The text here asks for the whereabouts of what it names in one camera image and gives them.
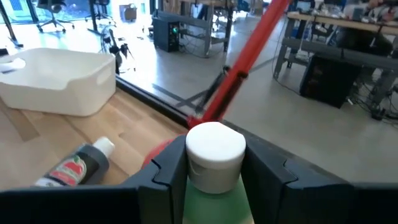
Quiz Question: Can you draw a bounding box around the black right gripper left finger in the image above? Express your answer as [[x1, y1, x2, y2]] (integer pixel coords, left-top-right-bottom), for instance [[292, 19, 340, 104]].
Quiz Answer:
[[123, 134, 189, 224]]

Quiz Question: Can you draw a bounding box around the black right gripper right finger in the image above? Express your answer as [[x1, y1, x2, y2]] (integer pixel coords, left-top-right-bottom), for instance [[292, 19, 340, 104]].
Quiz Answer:
[[241, 135, 355, 224]]

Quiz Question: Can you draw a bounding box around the green large paint bottle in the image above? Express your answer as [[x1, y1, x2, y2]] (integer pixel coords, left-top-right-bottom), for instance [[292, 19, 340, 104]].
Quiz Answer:
[[182, 121, 255, 224]]

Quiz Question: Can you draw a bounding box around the blue labelled paint bottle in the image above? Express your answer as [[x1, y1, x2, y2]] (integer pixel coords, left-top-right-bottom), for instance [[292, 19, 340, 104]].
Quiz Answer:
[[33, 136, 116, 188]]

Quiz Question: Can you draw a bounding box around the black box under desk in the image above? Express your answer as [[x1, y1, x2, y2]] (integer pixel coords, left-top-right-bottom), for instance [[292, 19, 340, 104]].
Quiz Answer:
[[300, 54, 363, 109]]

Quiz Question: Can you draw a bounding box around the red desk lamp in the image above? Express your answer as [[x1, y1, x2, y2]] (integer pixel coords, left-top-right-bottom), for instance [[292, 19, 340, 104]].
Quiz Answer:
[[141, 0, 293, 170]]

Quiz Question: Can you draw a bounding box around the black floor fan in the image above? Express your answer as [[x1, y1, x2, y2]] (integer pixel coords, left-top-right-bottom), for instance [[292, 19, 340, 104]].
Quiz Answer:
[[98, 26, 136, 75]]

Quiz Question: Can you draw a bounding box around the black computer tower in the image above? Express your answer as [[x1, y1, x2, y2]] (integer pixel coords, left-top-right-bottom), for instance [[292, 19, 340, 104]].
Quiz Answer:
[[152, 17, 182, 53]]

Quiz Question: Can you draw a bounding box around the white plastic bin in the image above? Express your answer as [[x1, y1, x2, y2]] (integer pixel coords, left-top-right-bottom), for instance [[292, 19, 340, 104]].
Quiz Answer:
[[0, 47, 117, 118]]

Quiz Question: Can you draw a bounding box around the wooden top office desk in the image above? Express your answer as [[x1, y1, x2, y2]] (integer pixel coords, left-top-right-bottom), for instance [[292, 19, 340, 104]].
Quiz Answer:
[[273, 11, 398, 121]]

